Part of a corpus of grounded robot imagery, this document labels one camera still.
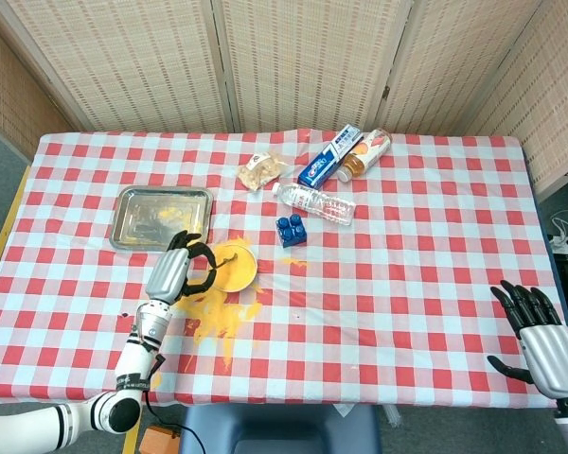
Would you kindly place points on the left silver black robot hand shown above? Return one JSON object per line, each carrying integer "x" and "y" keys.
{"x": 168, "y": 274}

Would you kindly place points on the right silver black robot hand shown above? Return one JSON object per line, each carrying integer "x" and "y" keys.
{"x": 556, "y": 354}

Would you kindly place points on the black spoon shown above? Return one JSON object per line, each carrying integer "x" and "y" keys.
{"x": 228, "y": 260}

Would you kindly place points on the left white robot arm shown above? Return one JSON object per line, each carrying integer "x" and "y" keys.
{"x": 135, "y": 359}

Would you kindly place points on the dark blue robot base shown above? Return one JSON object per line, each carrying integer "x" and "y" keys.
{"x": 279, "y": 430}

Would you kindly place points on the metal tray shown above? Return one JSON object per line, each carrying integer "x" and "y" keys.
{"x": 142, "y": 213}

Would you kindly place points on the yellow bowl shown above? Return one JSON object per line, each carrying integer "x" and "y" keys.
{"x": 239, "y": 274}

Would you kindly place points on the large spilled yellow powder pile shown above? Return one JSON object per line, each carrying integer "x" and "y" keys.
{"x": 213, "y": 314}

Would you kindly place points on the small yellow powder patch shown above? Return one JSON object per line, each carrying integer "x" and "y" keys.
{"x": 293, "y": 262}

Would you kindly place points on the blue building block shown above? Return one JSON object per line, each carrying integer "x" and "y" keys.
{"x": 291, "y": 232}

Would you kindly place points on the clear bag of snacks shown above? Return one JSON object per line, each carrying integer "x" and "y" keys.
{"x": 262, "y": 170}

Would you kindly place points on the orange box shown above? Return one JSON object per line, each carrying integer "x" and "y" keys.
{"x": 158, "y": 440}

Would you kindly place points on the clear plastic water bottle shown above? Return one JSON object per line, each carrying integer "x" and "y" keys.
{"x": 319, "y": 203}

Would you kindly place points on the red white checkered tablecloth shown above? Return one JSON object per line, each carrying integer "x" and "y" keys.
{"x": 383, "y": 293}

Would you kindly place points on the blue white toothpaste box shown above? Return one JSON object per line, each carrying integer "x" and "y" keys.
{"x": 326, "y": 158}

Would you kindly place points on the orange drink bottle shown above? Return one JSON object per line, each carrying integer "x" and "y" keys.
{"x": 364, "y": 153}

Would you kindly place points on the woven folding screen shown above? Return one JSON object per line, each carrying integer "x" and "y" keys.
{"x": 303, "y": 61}

